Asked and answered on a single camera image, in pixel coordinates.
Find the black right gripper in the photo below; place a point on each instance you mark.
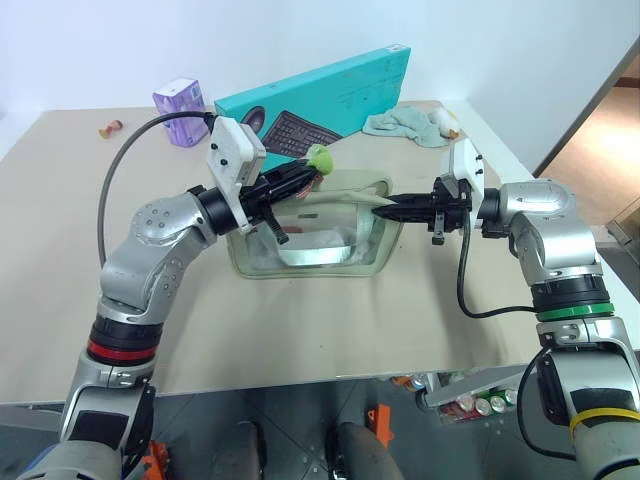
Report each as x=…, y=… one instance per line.
x=450, y=207

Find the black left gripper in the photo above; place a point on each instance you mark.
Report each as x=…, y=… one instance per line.
x=257, y=195

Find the green clear zip pouch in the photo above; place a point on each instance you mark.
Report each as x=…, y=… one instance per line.
x=350, y=180

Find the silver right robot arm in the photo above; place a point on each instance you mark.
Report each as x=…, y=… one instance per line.
x=550, y=220

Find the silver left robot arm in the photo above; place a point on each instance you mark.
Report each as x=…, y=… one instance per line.
x=150, y=240

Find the white plush toy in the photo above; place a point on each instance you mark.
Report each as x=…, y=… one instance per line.
x=442, y=119

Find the light teal cloth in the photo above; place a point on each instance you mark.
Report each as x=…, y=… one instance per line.
x=410, y=122

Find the teal keyboard box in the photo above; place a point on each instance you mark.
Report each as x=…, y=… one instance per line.
x=350, y=85

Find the purple tissue pack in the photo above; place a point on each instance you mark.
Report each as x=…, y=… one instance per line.
x=180, y=110

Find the small orange toy figure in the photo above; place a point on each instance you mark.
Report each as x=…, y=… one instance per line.
x=111, y=129

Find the red drink can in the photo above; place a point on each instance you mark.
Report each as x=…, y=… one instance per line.
x=467, y=403

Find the orange plastic clamp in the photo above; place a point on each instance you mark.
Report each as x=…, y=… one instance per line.
x=157, y=457
x=381, y=419

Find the dark rounded shape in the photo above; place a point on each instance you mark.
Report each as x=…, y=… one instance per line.
x=360, y=452
x=245, y=450

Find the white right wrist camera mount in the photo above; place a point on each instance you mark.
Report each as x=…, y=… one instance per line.
x=467, y=165

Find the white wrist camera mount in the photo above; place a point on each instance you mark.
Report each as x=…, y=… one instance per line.
x=467, y=165
x=230, y=145

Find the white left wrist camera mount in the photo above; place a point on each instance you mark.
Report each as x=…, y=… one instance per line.
x=230, y=145

